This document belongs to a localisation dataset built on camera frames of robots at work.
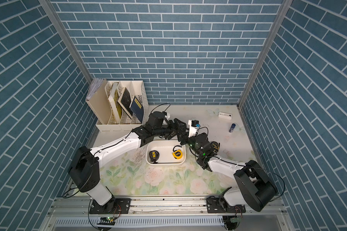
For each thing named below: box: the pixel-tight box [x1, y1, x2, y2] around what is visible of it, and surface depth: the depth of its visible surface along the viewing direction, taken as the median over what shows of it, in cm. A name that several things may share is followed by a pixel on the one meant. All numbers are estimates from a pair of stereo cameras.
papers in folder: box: [85, 77, 106, 102], surface depth 92 cm
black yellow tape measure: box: [148, 150, 160, 165], surface depth 91 cm
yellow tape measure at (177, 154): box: [172, 145, 183, 160], surface depth 93 cm
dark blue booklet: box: [129, 95, 145, 124], surface depth 106 cm
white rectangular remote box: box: [217, 112, 233, 120], surface depth 114 cm
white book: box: [108, 82, 121, 124], surface depth 96 cm
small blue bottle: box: [228, 123, 237, 133], surface depth 101 cm
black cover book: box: [117, 87, 134, 120], surface depth 101 cm
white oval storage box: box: [145, 140, 187, 166], surface depth 93 cm
